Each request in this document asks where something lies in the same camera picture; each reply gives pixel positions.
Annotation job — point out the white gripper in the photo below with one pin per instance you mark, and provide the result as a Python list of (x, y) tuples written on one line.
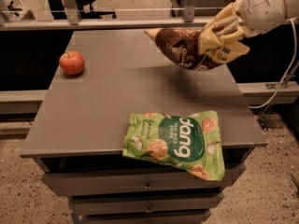
[(263, 9)]

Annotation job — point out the brown chip bag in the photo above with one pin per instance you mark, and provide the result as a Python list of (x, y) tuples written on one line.
[(180, 46)]

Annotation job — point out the red apple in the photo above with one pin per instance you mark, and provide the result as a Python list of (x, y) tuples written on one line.
[(72, 63)]

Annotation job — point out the green rice chip bag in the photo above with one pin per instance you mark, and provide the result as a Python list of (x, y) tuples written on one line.
[(191, 143)]

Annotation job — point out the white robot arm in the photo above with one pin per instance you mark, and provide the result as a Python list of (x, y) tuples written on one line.
[(291, 0)]

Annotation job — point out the grey drawer cabinet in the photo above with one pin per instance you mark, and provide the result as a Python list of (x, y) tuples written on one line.
[(77, 136)]

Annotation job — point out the metal railing frame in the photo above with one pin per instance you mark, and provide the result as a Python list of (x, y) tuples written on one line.
[(29, 15)]

